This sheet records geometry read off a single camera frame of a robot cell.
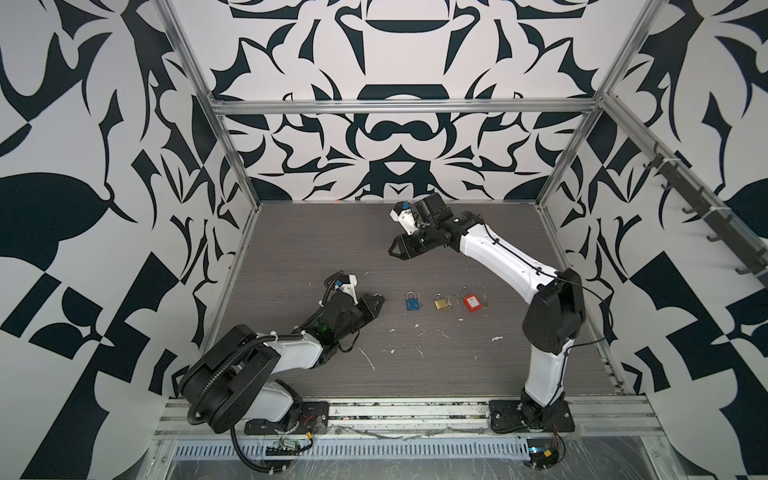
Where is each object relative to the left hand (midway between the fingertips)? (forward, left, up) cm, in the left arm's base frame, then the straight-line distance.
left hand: (387, 293), depth 84 cm
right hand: (+10, -2, +8) cm, 13 cm away
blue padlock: (+2, -8, -10) cm, 13 cm away
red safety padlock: (+2, -26, -10) cm, 28 cm away
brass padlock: (+2, -16, -10) cm, 19 cm away
